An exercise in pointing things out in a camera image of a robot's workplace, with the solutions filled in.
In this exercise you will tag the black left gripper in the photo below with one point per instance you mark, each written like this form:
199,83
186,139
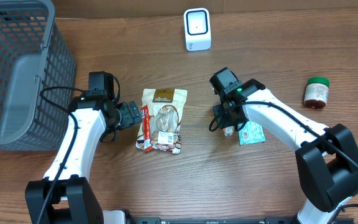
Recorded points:
128,113

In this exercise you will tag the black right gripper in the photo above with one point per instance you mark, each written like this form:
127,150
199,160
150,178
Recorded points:
224,117

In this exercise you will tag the red snack stick wrapper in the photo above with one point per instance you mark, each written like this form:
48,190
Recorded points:
146,129

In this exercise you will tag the teal snack packet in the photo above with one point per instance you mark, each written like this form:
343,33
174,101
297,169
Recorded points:
250,133

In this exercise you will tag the green-lidded sauce jar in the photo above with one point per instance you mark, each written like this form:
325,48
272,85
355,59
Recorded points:
316,92

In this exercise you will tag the small orange snack box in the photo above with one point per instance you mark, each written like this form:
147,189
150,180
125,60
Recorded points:
228,131

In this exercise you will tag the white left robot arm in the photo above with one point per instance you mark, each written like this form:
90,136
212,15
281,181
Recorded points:
64,194

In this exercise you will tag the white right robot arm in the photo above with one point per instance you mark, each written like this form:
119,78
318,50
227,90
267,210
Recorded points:
326,158

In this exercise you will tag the white barcode scanner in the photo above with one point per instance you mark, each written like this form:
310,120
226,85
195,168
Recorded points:
197,29

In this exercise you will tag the beige nut snack bag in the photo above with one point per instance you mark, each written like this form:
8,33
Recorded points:
165,110

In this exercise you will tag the grey plastic basket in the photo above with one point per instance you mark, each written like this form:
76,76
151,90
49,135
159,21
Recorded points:
37,74

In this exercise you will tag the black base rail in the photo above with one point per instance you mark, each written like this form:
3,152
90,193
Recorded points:
266,220

